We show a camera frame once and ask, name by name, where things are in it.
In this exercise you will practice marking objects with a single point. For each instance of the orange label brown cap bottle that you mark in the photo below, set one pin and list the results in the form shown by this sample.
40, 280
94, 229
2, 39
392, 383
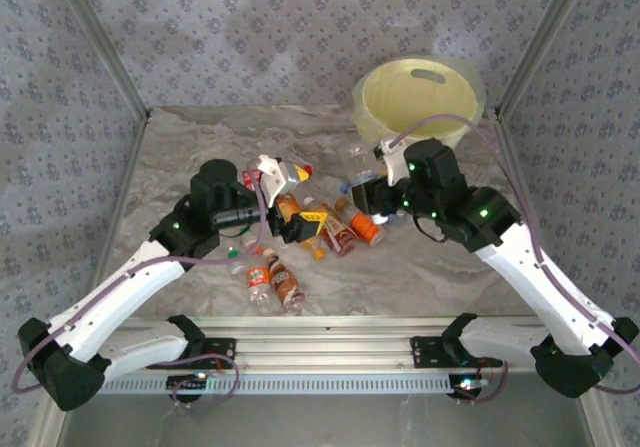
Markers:
365, 227

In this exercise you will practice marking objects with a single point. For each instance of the orange juice bottle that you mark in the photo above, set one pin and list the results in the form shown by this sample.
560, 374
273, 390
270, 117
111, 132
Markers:
287, 206

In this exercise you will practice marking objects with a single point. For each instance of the red yellow label tea bottle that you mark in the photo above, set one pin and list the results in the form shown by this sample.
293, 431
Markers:
340, 237

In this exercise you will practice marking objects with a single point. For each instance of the red label cola bottle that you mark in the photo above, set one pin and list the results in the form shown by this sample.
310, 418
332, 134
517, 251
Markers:
248, 179

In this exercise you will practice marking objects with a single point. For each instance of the brown coffee drink bottle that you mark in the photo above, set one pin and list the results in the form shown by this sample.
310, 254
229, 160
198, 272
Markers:
285, 282

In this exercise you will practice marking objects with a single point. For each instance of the small clear green cap bottle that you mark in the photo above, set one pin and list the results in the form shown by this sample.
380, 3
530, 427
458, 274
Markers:
233, 254

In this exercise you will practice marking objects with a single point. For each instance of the orange soda label clear bottle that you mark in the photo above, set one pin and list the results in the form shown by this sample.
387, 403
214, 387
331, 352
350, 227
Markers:
258, 277

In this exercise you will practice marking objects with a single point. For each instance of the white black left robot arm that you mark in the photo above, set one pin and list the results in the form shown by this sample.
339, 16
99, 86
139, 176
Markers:
125, 287

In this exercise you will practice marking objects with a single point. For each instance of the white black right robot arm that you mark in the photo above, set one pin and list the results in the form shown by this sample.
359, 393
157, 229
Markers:
540, 292

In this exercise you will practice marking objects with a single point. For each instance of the small controller board with LED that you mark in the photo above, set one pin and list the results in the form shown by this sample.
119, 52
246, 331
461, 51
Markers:
187, 381
467, 383

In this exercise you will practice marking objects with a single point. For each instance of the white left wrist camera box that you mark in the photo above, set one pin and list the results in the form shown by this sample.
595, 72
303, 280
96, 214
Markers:
280, 177

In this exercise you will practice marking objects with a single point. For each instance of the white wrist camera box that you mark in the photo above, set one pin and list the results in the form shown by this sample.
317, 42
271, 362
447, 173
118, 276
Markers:
280, 177
392, 167

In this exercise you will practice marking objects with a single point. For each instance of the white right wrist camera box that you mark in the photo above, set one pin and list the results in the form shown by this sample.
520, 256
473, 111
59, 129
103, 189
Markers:
392, 167

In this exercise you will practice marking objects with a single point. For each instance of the aluminium table side rail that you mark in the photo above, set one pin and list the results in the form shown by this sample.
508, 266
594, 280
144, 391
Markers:
511, 147
126, 177

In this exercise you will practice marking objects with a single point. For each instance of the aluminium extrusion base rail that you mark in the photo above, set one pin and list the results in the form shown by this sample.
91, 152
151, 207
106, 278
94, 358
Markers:
320, 347

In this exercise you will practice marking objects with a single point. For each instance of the aluminium frame post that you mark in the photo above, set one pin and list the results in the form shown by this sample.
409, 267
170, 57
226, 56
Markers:
545, 42
100, 42

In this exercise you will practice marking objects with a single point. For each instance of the aluminium frame leg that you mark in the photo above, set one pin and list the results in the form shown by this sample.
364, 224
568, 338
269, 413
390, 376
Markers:
600, 422
47, 427

